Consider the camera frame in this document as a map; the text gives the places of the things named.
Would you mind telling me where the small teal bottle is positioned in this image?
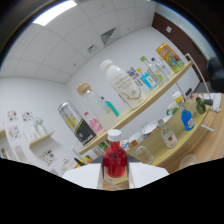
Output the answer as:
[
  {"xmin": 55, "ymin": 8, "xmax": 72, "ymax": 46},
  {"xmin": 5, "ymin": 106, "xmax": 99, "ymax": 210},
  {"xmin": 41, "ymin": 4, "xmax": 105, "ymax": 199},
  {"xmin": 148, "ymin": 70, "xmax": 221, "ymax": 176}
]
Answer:
[{"xmin": 100, "ymin": 96, "xmax": 120, "ymax": 118}]

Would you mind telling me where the clear bottle blue cap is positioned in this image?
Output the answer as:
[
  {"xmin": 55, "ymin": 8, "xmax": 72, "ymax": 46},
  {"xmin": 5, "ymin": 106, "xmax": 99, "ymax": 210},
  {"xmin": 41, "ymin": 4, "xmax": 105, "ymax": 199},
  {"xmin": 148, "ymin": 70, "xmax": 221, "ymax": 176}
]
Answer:
[{"xmin": 150, "ymin": 57, "xmax": 173, "ymax": 78}]

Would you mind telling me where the potted green plant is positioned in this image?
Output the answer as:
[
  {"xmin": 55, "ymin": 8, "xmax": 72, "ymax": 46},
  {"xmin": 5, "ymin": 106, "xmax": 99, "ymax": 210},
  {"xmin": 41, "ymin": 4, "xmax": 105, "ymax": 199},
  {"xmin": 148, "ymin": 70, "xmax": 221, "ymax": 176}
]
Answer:
[{"xmin": 98, "ymin": 141, "xmax": 109, "ymax": 151}]

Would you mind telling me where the clear bottle green cap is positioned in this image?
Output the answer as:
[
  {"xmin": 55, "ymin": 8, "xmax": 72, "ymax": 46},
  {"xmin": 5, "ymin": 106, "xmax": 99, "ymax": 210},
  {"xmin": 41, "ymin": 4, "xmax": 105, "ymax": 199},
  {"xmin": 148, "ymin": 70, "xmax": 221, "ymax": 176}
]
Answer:
[{"xmin": 139, "ymin": 55, "xmax": 165, "ymax": 84}]

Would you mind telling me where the glass bottle cork lid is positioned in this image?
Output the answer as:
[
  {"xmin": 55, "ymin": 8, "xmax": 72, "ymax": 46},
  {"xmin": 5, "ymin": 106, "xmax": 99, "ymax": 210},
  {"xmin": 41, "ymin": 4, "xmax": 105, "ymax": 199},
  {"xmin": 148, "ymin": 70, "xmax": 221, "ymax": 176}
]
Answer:
[{"xmin": 76, "ymin": 82, "xmax": 119, "ymax": 131}]

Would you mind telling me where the blue liquid bottle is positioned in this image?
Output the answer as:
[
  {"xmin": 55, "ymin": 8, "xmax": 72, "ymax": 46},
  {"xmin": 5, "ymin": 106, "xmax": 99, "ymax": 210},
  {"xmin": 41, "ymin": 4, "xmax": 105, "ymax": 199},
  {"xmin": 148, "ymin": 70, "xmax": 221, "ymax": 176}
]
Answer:
[{"xmin": 177, "ymin": 99, "xmax": 196, "ymax": 131}]

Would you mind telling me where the green lime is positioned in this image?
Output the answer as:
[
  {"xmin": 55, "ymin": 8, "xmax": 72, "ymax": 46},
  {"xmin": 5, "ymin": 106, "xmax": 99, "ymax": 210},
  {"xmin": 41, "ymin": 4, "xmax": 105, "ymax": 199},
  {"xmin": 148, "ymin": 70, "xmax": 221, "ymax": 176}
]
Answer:
[
  {"xmin": 197, "ymin": 103, "xmax": 207, "ymax": 115},
  {"xmin": 195, "ymin": 96, "xmax": 205, "ymax": 107}
]

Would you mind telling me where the small red liquid bottle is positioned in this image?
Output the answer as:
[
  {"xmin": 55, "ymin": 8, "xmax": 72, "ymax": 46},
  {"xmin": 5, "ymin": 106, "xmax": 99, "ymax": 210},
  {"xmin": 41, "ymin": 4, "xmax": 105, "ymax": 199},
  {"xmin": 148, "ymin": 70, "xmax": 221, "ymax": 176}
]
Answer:
[{"xmin": 102, "ymin": 128, "xmax": 128, "ymax": 179}]

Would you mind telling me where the yellow drink can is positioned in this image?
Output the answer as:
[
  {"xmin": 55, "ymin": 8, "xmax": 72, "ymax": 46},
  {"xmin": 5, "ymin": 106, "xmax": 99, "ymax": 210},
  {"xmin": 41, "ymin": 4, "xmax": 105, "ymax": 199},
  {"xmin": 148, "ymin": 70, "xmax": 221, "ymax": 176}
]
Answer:
[{"xmin": 156, "ymin": 42, "xmax": 186, "ymax": 73}]

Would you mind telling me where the white bottle red cap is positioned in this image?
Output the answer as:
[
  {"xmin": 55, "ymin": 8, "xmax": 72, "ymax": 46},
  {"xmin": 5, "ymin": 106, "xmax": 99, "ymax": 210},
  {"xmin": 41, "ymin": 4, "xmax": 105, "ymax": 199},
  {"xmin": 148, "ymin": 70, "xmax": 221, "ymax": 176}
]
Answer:
[{"xmin": 171, "ymin": 90, "xmax": 184, "ymax": 104}]

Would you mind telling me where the white green mug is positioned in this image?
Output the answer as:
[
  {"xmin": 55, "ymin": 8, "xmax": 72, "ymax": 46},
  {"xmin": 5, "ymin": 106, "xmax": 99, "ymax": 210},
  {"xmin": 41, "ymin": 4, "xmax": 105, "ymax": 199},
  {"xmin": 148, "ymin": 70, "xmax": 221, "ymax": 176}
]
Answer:
[{"xmin": 166, "ymin": 101, "xmax": 181, "ymax": 117}]

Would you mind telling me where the clear bottle red label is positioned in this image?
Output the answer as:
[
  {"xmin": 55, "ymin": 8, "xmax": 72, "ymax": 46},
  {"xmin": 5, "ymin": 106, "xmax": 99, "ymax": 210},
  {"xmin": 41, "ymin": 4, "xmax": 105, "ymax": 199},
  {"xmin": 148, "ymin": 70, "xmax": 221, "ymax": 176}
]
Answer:
[{"xmin": 157, "ymin": 118, "xmax": 179, "ymax": 149}]

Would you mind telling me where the small pink bottle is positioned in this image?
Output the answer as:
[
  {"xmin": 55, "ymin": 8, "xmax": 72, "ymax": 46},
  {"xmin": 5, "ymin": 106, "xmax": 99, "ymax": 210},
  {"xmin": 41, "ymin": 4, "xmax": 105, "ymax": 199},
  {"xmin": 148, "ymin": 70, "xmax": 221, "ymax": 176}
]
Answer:
[{"xmin": 83, "ymin": 111, "xmax": 104, "ymax": 134}]

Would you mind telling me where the light blue bottle yellow cap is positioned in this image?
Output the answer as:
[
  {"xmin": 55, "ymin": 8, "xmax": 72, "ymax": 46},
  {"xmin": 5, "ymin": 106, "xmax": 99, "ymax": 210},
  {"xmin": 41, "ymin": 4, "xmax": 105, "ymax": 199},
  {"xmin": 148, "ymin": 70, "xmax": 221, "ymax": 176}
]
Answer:
[{"xmin": 136, "ymin": 67, "xmax": 158, "ymax": 90}]

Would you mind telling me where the brown door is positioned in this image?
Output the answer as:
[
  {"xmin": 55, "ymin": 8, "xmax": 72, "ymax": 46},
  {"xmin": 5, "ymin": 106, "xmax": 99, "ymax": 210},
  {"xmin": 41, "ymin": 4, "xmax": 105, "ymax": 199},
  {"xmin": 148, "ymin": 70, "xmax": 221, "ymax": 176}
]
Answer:
[{"xmin": 151, "ymin": 12, "xmax": 209, "ymax": 83}]

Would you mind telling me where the wooden wall shelf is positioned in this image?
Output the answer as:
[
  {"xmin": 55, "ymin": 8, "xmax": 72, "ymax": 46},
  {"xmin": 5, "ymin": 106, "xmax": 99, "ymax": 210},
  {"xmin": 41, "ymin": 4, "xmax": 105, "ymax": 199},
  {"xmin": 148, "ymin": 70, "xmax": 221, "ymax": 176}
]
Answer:
[{"xmin": 28, "ymin": 130, "xmax": 55, "ymax": 149}]

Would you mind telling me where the two-tier wooden shelf rack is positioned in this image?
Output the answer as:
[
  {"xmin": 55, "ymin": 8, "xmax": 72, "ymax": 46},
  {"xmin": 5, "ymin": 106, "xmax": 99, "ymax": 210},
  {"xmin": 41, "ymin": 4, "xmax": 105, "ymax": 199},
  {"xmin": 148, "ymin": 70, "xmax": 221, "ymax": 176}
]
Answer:
[{"xmin": 78, "ymin": 52, "xmax": 216, "ymax": 178}]

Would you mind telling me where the large white bottle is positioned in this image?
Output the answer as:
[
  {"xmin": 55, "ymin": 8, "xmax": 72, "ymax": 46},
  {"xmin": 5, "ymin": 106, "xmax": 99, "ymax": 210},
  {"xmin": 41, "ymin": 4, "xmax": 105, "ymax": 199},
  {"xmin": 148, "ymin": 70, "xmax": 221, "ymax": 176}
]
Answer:
[{"xmin": 99, "ymin": 59, "xmax": 148, "ymax": 110}]

